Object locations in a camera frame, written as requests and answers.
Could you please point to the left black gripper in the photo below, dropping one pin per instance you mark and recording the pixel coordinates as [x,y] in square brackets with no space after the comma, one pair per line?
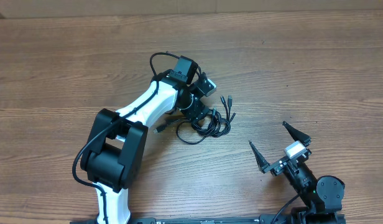
[199,110]

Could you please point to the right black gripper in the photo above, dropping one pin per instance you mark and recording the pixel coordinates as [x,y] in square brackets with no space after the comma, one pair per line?
[276,167]

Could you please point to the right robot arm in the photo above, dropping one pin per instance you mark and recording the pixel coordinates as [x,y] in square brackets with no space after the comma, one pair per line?
[318,200]

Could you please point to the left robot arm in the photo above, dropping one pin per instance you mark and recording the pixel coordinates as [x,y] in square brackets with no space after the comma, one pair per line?
[112,155]

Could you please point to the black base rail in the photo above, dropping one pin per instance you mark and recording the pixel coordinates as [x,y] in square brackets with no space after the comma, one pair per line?
[207,220]

